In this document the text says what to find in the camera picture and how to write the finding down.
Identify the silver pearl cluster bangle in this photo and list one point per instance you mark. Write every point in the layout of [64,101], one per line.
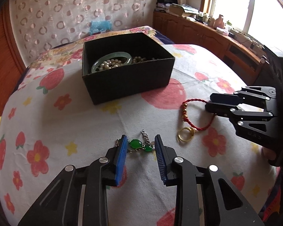
[139,58]

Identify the brown wooden wardrobe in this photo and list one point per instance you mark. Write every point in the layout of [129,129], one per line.
[10,42]

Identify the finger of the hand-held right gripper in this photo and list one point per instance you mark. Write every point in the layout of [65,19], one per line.
[217,108]
[222,97]

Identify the dark clothes pile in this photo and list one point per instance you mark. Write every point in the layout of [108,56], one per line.
[166,2]

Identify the black cardboard box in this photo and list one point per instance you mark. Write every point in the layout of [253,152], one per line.
[127,84]

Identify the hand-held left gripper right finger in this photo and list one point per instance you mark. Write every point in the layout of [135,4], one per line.
[160,162]

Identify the person's right hand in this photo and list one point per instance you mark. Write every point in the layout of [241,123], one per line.
[268,154]

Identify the white tissue pack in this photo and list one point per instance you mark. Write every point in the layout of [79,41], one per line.
[222,31]

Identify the pale green jade bangle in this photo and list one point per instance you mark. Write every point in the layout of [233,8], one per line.
[96,63]

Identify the blue plastic bag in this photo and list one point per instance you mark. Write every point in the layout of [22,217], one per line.
[100,26]

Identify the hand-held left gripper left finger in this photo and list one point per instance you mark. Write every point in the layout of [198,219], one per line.
[121,160]

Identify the brown wooden cabinet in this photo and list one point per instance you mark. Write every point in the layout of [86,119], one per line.
[191,33]

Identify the strawberry printed cloth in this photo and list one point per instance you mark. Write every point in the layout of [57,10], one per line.
[85,127]

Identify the dark blue bedsheet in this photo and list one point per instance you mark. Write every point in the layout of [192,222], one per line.
[164,38]

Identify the circle patterned curtain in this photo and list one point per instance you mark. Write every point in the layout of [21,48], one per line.
[61,9]

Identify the floral blanket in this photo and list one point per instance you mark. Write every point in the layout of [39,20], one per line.
[61,54]

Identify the open cardboard box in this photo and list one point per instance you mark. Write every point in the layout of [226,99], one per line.
[179,10]

